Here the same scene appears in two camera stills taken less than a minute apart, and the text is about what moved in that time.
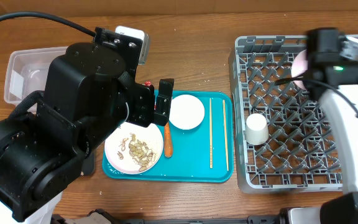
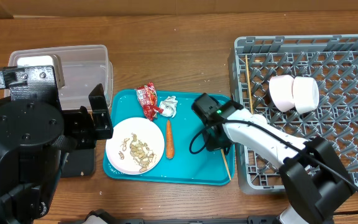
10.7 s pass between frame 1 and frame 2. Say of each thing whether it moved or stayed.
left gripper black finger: moved
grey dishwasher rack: stayed
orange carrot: stayed
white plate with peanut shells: stayed
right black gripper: moved
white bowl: moved
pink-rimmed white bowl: moved
